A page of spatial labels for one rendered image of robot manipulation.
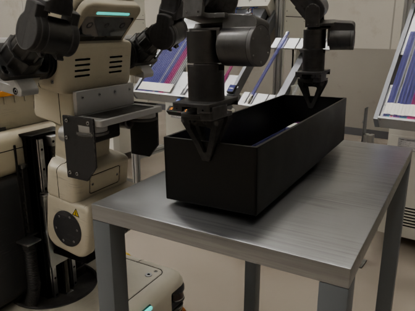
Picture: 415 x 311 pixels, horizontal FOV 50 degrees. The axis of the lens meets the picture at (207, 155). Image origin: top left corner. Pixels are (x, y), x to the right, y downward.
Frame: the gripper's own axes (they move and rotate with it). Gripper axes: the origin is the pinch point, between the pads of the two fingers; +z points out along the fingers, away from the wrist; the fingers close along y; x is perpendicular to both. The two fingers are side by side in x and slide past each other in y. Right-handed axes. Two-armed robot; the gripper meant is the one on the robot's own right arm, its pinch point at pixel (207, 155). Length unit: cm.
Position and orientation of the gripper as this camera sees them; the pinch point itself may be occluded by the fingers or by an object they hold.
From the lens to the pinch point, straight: 72.5
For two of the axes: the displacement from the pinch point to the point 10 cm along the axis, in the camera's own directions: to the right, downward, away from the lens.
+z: 0.2, 9.7, 2.5
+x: -8.7, -1.1, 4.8
